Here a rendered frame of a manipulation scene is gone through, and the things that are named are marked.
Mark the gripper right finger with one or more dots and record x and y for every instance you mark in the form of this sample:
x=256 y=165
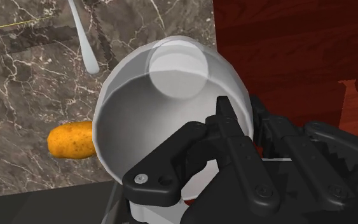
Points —
x=309 y=155

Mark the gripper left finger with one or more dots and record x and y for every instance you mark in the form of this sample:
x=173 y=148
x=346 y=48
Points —
x=166 y=164

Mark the white bowl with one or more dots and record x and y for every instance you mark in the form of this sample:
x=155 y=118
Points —
x=141 y=118

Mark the brown potato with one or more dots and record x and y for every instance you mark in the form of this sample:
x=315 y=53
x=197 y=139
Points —
x=70 y=141

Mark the white spoon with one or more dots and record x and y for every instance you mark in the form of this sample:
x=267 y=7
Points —
x=87 y=53

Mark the dark serrated knife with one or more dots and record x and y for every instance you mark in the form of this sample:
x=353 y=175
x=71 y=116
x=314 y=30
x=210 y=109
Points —
x=100 y=32

